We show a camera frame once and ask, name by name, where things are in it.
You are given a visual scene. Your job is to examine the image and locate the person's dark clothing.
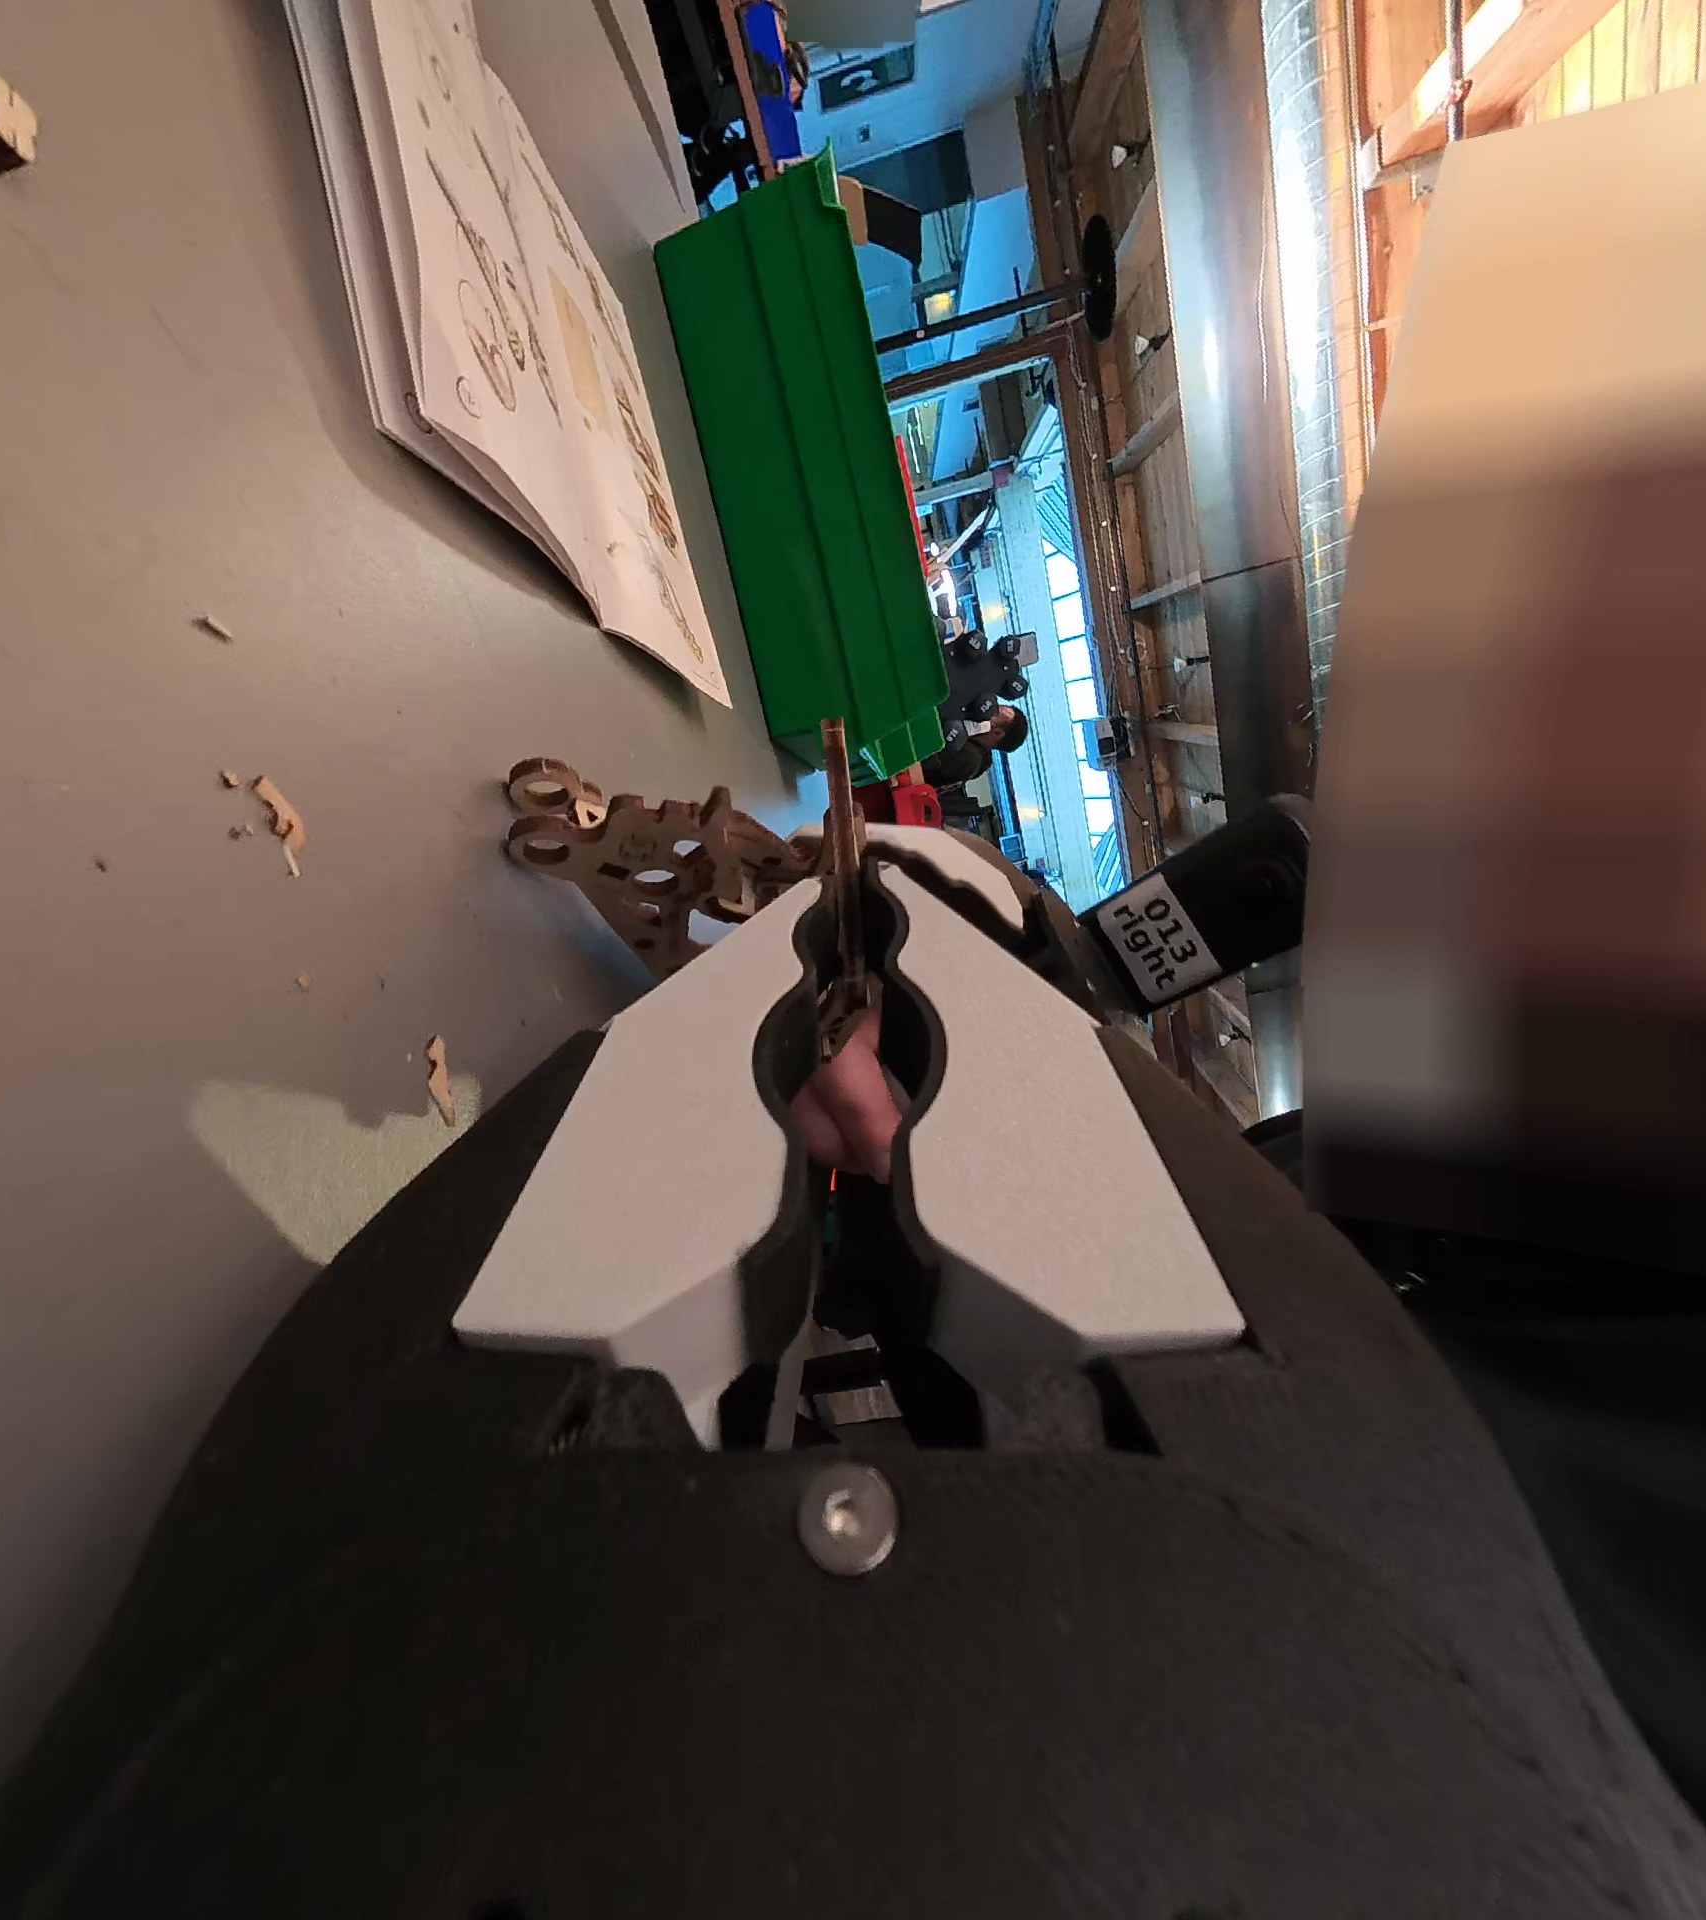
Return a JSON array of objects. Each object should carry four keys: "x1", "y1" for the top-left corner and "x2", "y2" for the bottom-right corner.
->
[{"x1": 1303, "y1": 1171, "x2": 1706, "y2": 1920}]

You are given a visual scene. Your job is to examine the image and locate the wooden model chassis assembly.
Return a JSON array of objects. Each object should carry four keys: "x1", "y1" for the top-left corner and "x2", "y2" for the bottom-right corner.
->
[{"x1": 505, "y1": 753, "x2": 833, "y2": 985}]

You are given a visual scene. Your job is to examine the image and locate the person's right hand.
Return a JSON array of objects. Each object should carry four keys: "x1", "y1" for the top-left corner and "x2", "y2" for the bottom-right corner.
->
[{"x1": 789, "y1": 1032, "x2": 897, "y2": 1187}]

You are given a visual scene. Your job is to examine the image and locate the open instruction booklet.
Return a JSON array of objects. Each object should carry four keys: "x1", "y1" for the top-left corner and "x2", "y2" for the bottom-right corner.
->
[{"x1": 283, "y1": 0, "x2": 734, "y2": 708}]

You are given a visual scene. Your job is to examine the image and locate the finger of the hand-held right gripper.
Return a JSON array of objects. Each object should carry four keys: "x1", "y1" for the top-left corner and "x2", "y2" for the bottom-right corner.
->
[{"x1": 789, "y1": 816, "x2": 1053, "y2": 980}]

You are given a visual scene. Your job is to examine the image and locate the green plastic bin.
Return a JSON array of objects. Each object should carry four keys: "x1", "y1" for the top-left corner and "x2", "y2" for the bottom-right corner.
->
[{"x1": 653, "y1": 142, "x2": 952, "y2": 786}]

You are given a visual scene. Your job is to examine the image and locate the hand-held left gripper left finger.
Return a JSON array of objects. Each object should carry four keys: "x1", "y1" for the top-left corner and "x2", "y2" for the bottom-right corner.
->
[{"x1": 452, "y1": 876, "x2": 833, "y2": 1447}]

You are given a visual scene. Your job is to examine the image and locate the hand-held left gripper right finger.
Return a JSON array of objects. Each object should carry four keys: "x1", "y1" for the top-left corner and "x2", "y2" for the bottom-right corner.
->
[{"x1": 860, "y1": 863, "x2": 1251, "y2": 1435}]

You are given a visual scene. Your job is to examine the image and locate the black round weights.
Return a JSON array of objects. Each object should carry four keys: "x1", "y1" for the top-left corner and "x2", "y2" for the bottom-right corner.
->
[{"x1": 937, "y1": 630, "x2": 1035, "y2": 789}]

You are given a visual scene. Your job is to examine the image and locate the metal duct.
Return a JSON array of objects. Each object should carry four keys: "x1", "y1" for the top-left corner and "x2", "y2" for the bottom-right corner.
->
[{"x1": 1146, "y1": 0, "x2": 1372, "y2": 1128}]

